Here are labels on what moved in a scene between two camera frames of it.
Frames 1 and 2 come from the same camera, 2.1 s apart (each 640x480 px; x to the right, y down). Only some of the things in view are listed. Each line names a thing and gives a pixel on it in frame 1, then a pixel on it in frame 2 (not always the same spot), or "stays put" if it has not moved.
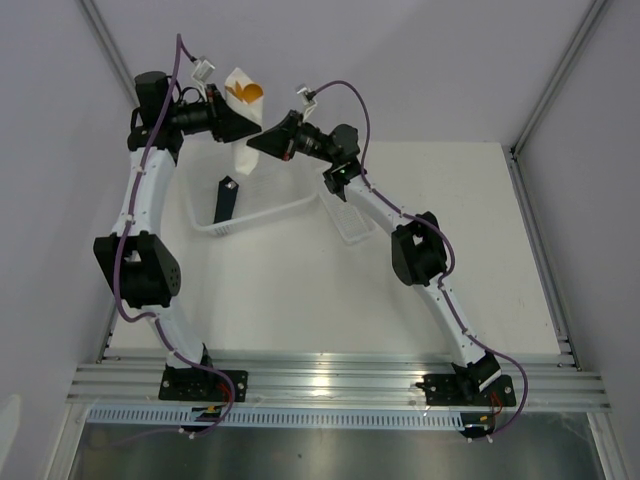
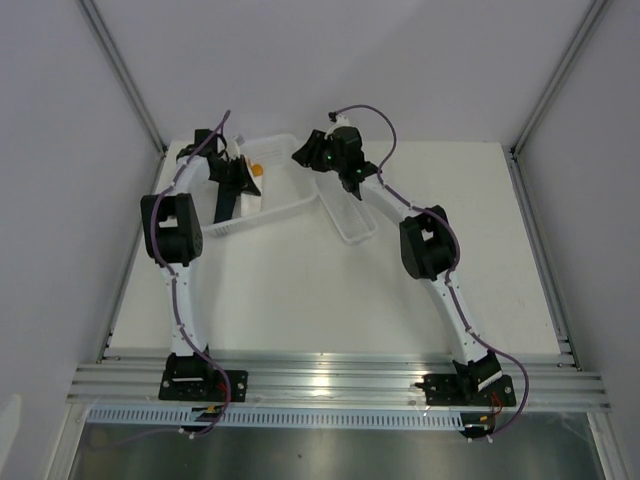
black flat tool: x=227 y=192 stays put
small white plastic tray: x=349 y=221 stays put
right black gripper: x=282 y=141 → x=308 y=155
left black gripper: x=225 y=124 → x=244 y=179
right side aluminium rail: x=546 y=264 stays put
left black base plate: x=203 y=385 stays put
